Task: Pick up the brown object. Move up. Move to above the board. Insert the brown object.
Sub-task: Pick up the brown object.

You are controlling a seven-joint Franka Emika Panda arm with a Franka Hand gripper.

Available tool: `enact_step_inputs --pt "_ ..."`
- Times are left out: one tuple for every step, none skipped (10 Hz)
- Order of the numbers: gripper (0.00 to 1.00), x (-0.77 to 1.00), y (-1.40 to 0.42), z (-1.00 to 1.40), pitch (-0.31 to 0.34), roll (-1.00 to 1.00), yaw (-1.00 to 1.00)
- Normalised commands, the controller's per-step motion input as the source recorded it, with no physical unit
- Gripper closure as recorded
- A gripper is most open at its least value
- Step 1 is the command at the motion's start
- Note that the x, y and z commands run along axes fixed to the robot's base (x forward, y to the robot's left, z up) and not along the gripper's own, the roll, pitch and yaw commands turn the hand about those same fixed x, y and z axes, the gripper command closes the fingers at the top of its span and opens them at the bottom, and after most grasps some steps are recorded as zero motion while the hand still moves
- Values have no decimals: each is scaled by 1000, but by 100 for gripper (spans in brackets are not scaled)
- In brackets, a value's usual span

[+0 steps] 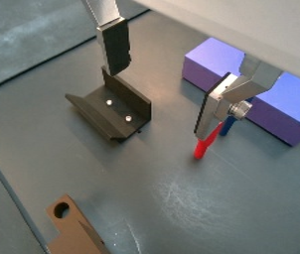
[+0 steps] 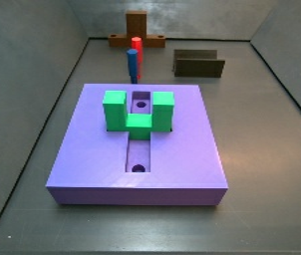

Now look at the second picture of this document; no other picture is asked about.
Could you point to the brown T-shaped block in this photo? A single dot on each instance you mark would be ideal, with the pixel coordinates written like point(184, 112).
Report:
point(136, 29)

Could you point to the purple base board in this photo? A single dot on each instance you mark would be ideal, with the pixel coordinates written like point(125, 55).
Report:
point(176, 173)

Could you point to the green U-shaped block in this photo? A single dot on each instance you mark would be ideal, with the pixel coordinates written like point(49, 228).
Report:
point(139, 124)

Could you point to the blue peg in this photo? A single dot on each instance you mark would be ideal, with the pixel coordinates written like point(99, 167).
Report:
point(132, 65)

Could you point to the red peg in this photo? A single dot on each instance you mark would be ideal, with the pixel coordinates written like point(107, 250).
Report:
point(138, 47)

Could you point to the dark grey bracket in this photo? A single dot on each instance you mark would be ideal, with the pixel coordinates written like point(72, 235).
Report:
point(196, 63)

